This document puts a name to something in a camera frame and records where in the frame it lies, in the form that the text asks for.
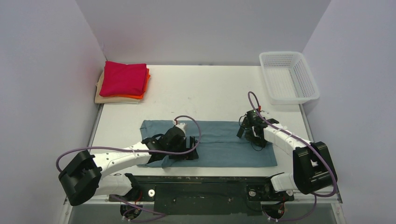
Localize blue-grey t shirt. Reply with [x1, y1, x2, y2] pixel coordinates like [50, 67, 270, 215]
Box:
[147, 120, 277, 168]

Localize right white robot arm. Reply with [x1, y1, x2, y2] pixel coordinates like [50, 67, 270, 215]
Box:
[237, 109, 338, 200]

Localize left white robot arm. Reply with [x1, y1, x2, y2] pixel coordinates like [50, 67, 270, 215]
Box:
[58, 123, 201, 206]

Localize folded orange t shirt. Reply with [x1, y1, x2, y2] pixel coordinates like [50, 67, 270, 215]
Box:
[115, 69, 151, 100]

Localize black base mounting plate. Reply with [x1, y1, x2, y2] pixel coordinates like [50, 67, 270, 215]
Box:
[109, 174, 298, 218]

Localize white plastic basket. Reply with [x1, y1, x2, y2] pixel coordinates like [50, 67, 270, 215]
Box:
[259, 51, 320, 105]

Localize folded magenta t shirt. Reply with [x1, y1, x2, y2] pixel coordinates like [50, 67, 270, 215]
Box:
[99, 61, 148, 97]

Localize folded beige t shirt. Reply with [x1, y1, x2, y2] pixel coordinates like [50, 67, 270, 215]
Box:
[94, 71, 141, 104]

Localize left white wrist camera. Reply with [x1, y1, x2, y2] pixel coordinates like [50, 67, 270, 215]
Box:
[172, 120, 187, 131]

